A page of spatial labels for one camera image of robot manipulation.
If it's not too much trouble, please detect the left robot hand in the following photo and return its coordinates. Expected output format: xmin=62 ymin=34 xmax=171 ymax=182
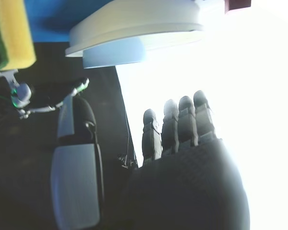
xmin=50 ymin=90 xmax=252 ymax=230

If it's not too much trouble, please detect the light blue bowl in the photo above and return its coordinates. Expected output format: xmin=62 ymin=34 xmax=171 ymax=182
xmin=83 ymin=37 xmax=148 ymax=69

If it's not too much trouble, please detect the yellow and green sponge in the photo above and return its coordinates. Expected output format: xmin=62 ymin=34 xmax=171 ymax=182
xmin=0 ymin=0 xmax=37 ymax=72

